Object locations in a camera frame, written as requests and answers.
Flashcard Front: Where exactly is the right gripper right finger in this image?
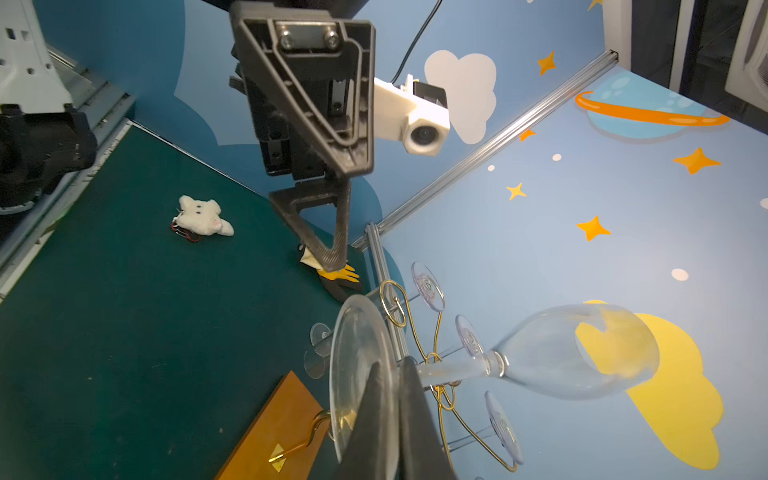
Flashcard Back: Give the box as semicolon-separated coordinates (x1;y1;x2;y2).
398;357;456;480

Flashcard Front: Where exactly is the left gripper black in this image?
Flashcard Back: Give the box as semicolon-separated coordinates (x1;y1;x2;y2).
227;0;377;271

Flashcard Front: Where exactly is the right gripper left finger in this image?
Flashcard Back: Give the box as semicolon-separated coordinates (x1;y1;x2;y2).
333;362;399;480

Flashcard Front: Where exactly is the wine glass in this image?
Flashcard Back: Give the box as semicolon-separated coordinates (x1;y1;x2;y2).
329;295;660;463
303;323;333;380
411;262;445;313
455;315;484;358
484;391;524;466

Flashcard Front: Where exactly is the white plush toy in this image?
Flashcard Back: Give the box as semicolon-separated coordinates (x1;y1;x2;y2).
170;195;235;243

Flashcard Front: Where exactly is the yellow black work glove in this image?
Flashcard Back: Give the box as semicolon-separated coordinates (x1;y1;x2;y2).
297;244;363;303

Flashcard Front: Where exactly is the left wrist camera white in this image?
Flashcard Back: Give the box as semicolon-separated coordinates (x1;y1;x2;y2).
373;75;451;157

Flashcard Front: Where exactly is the gold wire glass rack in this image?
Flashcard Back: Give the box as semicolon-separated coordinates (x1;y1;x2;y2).
215;278;520;480

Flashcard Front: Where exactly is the aluminium frame left post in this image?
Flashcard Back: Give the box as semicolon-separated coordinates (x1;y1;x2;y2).
375;50;619;235

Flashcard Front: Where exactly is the aluminium frame back bar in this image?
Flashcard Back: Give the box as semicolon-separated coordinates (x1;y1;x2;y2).
365;222;409;362

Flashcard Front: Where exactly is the aluminium rail base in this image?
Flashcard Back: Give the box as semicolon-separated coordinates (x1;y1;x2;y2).
1;46;135;298

